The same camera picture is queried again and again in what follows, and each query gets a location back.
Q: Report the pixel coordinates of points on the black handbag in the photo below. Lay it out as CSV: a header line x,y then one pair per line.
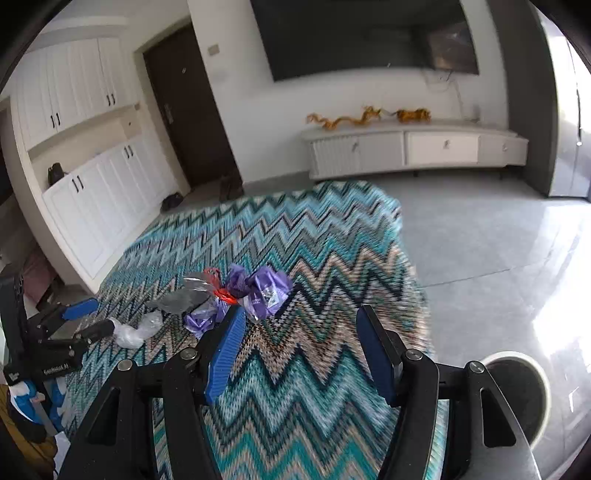
x,y
55,173

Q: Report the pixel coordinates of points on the white round trash bin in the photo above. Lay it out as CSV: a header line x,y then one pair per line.
x,y
527,389

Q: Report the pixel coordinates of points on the grey refrigerator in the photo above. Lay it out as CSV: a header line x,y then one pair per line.
x,y
547,65

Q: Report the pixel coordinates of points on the purple plastic wrapper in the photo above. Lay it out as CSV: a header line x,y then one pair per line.
x,y
260,293

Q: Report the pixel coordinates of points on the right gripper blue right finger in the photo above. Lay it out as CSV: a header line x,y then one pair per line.
x,y
379,352

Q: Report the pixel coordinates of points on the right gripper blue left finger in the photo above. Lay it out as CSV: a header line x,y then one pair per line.
x,y
229,337

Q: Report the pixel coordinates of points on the wall light switch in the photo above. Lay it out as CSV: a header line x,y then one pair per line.
x,y
213,50

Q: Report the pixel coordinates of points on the black shoes by cabinet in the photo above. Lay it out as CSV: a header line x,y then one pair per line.
x,y
171,202

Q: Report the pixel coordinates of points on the black wall television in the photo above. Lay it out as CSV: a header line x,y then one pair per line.
x,y
304,38

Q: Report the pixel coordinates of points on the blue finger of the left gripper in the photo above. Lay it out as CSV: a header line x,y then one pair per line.
x,y
80,309
96,332

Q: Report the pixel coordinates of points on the clear plastic bag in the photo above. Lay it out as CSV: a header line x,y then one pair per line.
x,y
194,303

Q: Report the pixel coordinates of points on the red white paper wrapper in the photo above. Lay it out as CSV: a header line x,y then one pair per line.
x,y
220,288

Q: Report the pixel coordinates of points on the dark shoes by door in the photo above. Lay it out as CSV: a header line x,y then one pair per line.
x,y
230,188

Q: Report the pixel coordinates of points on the golden dragon figurine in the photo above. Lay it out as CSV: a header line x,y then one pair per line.
x,y
370,113

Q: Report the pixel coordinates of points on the white shoe cabinet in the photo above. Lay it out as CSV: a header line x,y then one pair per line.
x,y
79,103

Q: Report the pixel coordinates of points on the dark brown entrance door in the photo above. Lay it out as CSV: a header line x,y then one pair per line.
x,y
185,100

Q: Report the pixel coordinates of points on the white TV cabinet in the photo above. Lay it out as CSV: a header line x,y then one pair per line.
x,y
390,146

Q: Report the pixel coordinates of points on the zigzag patterned teal blanket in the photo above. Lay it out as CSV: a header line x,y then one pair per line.
x,y
300,401

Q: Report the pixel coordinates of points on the golden tiger figurine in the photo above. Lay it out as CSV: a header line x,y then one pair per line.
x,y
413,116

